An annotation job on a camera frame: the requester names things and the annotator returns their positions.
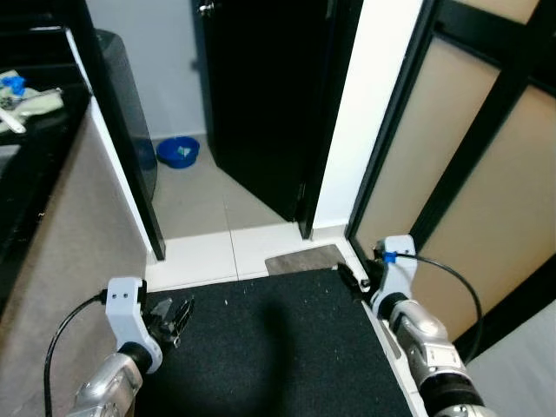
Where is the pale green cloth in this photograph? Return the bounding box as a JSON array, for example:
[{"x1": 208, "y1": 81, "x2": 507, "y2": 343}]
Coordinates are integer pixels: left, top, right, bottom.
[{"x1": 0, "y1": 87, "x2": 66, "y2": 122}]

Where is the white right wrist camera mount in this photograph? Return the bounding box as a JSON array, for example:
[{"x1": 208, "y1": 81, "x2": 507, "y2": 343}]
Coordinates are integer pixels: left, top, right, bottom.
[{"x1": 372, "y1": 235, "x2": 418, "y2": 318}]

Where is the beige kitchen cabinet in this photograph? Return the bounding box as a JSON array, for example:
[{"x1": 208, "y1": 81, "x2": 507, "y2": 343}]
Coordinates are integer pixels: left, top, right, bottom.
[{"x1": 0, "y1": 0, "x2": 166, "y2": 417}]

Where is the dark grey round bin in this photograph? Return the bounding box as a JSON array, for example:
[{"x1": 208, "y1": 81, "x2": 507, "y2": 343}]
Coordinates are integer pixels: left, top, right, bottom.
[{"x1": 94, "y1": 29, "x2": 159, "y2": 201}]

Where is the small blue plastic item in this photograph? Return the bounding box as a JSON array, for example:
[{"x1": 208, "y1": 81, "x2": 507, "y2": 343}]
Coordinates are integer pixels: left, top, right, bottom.
[{"x1": 0, "y1": 74, "x2": 27, "y2": 98}]

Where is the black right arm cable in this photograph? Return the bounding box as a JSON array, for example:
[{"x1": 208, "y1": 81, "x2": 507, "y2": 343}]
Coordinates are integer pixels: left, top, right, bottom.
[{"x1": 381, "y1": 250, "x2": 484, "y2": 364}]

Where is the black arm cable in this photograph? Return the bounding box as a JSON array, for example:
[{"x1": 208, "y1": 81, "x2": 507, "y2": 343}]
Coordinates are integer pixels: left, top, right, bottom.
[
  {"x1": 381, "y1": 250, "x2": 484, "y2": 364},
  {"x1": 43, "y1": 294, "x2": 109, "y2": 417}
]

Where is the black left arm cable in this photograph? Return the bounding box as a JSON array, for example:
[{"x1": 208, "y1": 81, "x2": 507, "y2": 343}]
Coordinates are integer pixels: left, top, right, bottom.
[{"x1": 43, "y1": 294, "x2": 109, "y2": 417}]

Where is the blue plastic bowl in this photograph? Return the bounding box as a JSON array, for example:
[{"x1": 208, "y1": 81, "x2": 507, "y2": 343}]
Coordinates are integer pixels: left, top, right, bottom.
[{"x1": 156, "y1": 136, "x2": 201, "y2": 169}]

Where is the black floor mat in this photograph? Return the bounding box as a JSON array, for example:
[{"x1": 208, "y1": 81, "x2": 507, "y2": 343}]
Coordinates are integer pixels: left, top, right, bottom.
[{"x1": 130, "y1": 268, "x2": 416, "y2": 417}]

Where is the black door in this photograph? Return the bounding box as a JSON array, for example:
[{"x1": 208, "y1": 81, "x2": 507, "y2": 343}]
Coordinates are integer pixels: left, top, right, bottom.
[{"x1": 193, "y1": 0, "x2": 361, "y2": 240}]

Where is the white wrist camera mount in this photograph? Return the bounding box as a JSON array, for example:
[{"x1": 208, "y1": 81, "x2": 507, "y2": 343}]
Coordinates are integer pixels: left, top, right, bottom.
[
  {"x1": 372, "y1": 235, "x2": 418, "y2": 318},
  {"x1": 104, "y1": 276, "x2": 164, "y2": 374}
]

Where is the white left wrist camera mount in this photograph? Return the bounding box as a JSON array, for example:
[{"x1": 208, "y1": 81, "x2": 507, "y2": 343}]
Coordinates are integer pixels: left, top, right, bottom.
[{"x1": 104, "y1": 276, "x2": 164, "y2": 374}]

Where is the tan black-framed sliding door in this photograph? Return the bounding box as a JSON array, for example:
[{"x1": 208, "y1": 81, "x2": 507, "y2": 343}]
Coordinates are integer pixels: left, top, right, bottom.
[{"x1": 346, "y1": 0, "x2": 556, "y2": 366}]

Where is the white door jamb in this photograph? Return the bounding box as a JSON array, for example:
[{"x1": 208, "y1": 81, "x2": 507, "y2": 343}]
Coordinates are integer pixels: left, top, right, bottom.
[{"x1": 311, "y1": 0, "x2": 427, "y2": 240}]

